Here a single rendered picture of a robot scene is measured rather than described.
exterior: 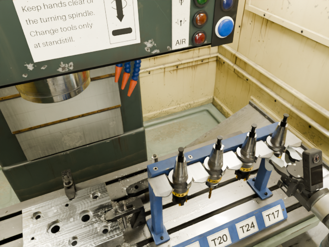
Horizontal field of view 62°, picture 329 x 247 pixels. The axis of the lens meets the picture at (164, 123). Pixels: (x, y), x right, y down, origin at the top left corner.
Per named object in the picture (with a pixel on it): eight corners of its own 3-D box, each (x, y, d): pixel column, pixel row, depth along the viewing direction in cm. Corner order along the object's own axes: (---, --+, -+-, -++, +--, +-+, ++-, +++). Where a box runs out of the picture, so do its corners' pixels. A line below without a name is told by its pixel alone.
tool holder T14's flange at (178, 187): (186, 171, 78) (186, 165, 77) (195, 187, 74) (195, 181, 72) (165, 177, 77) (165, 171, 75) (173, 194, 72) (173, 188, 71)
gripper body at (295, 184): (274, 183, 84) (303, 215, 76) (282, 164, 79) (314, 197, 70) (293, 174, 87) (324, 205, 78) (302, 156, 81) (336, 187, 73)
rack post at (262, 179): (272, 195, 107) (294, 139, 88) (261, 200, 105) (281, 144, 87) (256, 177, 114) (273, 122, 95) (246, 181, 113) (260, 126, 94)
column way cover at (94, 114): (127, 135, 136) (112, 33, 104) (25, 164, 122) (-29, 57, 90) (124, 129, 140) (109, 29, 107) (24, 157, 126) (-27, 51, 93)
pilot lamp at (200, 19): (207, 25, 45) (208, 11, 43) (195, 27, 44) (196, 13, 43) (205, 24, 45) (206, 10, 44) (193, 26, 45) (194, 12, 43)
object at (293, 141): (304, 145, 85) (305, 143, 84) (291, 150, 83) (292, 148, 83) (288, 131, 90) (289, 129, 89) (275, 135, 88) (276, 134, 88)
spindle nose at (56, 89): (88, 63, 70) (78, 16, 63) (95, 96, 58) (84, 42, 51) (21, 74, 67) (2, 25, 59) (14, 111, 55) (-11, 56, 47)
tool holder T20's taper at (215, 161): (219, 156, 79) (222, 139, 75) (225, 167, 76) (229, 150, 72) (204, 160, 78) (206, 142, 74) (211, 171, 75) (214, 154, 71)
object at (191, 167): (212, 180, 75) (212, 178, 74) (195, 186, 73) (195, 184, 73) (199, 162, 80) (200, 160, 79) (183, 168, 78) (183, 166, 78)
